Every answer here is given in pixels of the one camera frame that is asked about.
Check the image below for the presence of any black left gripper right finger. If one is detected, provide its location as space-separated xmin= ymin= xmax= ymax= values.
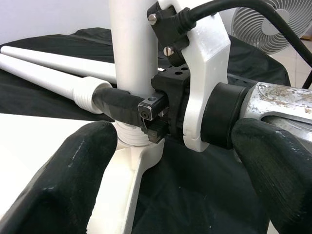
xmin=230 ymin=118 xmax=312 ymax=234

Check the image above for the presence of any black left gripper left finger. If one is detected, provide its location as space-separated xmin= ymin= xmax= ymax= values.
xmin=0 ymin=121 xmax=117 ymax=234

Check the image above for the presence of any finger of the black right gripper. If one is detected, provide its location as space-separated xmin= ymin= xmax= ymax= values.
xmin=92 ymin=87 xmax=169 ymax=129

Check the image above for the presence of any white plastic table leg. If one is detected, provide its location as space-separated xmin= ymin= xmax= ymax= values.
xmin=109 ymin=0 xmax=159 ymax=147
xmin=0 ymin=53 xmax=113 ymax=115
xmin=0 ymin=45 xmax=117 ymax=83

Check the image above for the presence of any white plastic table top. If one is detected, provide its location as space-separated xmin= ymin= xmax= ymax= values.
xmin=0 ymin=113 xmax=165 ymax=234

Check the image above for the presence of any black table cloth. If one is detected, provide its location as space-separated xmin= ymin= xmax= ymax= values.
xmin=0 ymin=27 xmax=312 ymax=234

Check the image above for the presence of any white round fan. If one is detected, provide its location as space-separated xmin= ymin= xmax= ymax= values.
xmin=231 ymin=0 xmax=312 ymax=55

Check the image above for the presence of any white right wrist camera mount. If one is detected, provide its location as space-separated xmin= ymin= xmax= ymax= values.
xmin=157 ymin=0 xmax=231 ymax=153

